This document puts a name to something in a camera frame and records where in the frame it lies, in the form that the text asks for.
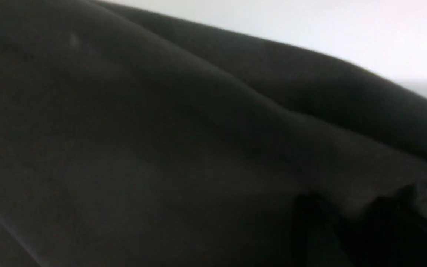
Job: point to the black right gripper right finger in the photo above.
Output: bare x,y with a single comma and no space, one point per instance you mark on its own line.
391,233

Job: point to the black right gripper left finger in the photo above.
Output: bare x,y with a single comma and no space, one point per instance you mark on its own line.
311,236

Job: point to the dark gray long-sleeved shirt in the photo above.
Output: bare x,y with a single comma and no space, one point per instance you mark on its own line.
130,138

